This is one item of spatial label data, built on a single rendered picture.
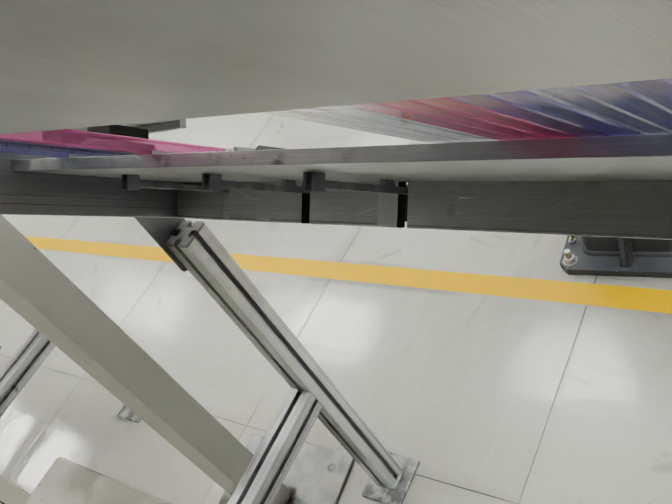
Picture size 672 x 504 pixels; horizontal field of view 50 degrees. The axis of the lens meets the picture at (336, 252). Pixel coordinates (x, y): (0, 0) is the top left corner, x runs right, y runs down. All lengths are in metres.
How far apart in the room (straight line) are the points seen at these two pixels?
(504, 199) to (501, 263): 0.95
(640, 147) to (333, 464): 1.11
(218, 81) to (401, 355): 1.31
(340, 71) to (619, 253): 1.31
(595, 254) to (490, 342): 0.26
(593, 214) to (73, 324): 0.69
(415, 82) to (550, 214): 0.41
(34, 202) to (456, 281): 1.00
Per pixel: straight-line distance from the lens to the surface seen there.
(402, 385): 1.43
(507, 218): 0.58
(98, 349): 1.05
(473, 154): 0.38
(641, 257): 1.44
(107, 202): 0.78
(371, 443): 1.22
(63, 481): 0.78
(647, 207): 0.55
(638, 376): 1.31
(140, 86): 0.19
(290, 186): 0.68
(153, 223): 0.89
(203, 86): 0.18
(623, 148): 0.36
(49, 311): 1.00
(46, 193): 0.74
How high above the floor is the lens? 1.09
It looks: 38 degrees down
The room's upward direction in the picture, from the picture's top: 34 degrees counter-clockwise
